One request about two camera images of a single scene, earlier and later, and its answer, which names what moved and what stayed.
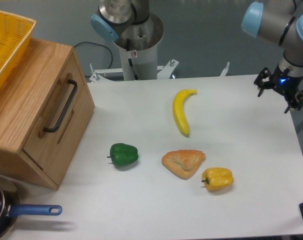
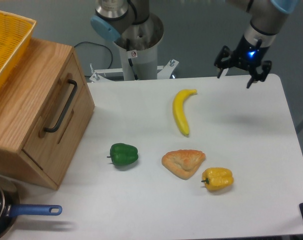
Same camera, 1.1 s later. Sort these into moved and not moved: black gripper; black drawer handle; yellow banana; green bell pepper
Moved: black gripper
Not moved: yellow banana; green bell pepper; black drawer handle
